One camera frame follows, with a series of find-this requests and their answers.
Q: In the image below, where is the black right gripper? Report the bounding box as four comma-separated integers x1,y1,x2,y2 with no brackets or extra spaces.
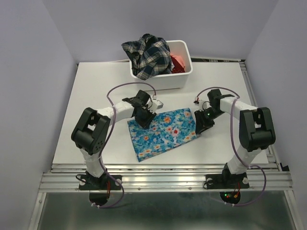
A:
194,106,224,133

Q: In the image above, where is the blue floral skirt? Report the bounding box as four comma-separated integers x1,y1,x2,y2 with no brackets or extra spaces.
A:
127,108,199,162

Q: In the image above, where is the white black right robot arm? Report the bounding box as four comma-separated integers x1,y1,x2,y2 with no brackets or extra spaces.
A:
194,87,276,189

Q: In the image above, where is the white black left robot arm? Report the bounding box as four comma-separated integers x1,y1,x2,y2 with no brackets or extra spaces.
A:
71,90,163,189

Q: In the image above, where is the red polka dot skirt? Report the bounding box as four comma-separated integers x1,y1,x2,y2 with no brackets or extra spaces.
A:
171,59,185,74

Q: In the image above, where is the navy plaid skirt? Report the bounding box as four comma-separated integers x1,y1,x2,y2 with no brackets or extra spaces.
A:
121,34,172,80

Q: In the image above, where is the pink orange skirt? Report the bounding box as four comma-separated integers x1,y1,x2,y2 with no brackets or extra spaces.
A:
171,55,185,69

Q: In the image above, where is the white plastic bin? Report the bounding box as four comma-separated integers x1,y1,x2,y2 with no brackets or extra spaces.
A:
129,40,193,91

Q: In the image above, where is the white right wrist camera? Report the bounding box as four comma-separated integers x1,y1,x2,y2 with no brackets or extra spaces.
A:
194,100,211,111

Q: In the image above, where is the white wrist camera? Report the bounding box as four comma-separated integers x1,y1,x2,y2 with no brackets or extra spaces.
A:
149,95,164,113
194,100,211,111

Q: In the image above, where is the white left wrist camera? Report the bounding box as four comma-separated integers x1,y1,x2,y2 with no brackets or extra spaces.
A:
149,95,164,113

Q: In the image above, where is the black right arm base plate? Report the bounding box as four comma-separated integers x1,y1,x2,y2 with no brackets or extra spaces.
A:
203,173,250,191

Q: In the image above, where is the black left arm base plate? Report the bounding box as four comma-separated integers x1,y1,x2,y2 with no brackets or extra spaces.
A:
75,174,121,191

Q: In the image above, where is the aluminium table frame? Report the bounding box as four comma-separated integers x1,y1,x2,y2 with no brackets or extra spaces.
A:
29,62,302,230

